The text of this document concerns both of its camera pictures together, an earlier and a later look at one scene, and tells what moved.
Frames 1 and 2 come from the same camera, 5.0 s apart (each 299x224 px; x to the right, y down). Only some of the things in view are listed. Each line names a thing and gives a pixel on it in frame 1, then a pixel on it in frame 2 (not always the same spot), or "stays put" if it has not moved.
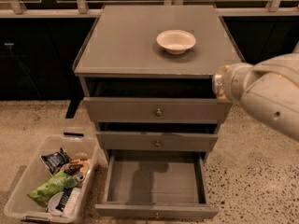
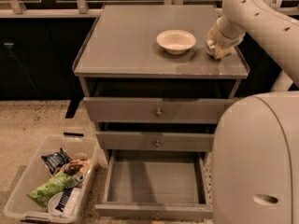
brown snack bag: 79,166 stays put
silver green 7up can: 218,81 to 211,47
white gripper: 230,82 to 221,39
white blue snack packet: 68,201 stays put
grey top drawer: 158,109 stays put
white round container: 52,203 stays put
